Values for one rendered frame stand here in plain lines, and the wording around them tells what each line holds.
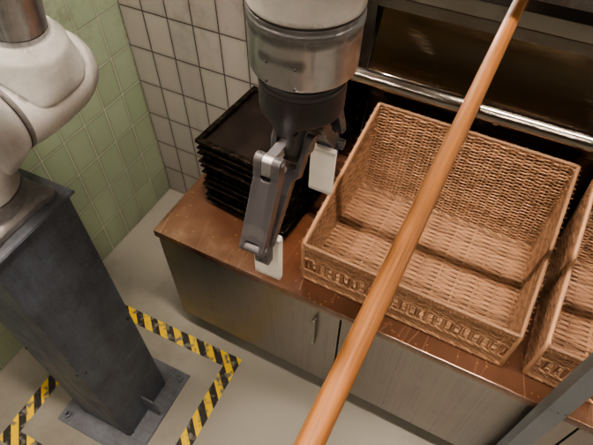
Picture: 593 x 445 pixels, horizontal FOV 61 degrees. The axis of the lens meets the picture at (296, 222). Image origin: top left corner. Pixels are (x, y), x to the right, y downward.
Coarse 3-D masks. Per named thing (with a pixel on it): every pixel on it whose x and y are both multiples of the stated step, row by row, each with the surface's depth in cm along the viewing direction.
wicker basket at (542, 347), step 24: (576, 216) 129; (576, 240) 119; (552, 264) 135; (576, 264) 117; (552, 288) 125; (576, 288) 135; (552, 312) 115; (576, 312) 130; (552, 336) 110; (576, 336) 126; (528, 360) 119; (552, 360) 112; (576, 360) 108; (552, 384) 118
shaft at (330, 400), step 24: (528, 0) 110; (504, 24) 102; (504, 48) 97; (480, 72) 92; (480, 96) 88; (456, 120) 84; (456, 144) 80; (432, 168) 77; (432, 192) 73; (408, 216) 71; (408, 240) 68; (384, 264) 66; (384, 288) 63; (360, 312) 62; (384, 312) 62; (360, 336) 59; (336, 360) 58; (360, 360) 58; (336, 384) 55; (312, 408) 54; (336, 408) 54; (312, 432) 52
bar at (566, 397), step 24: (360, 72) 98; (408, 96) 96; (432, 96) 93; (456, 96) 92; (504, 120) 90; (528, 120) 88; (576, 144) 86; (576, 384) 96; (552, 408) 106; (576, 408) 101; (528, 432) 117
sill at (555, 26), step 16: (416, 0) 121; (432, 0) 119; (448, 0) 117; (464, 0) 115; (480, 0) 114; (496, 0) 114; (512, 0) 114; (480, 16) 116; (496, 16) 115; (528, 16) 111; (544, 16) 110; (560, 16) 109; (576, 16) 109; (592, 16) 109; (544, 32) 112; (560, 32) 110; (576, 32) 109; (592, 32) 108
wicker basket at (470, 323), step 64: (384, 128) 146; (448, 128) 137; (384, 192) 156; (512, 192) 138; (320, 256) 126; (384, 256) 141; (448, 256) 142; (512, 256) 141; (448, 320) 119; (512, 320) 128
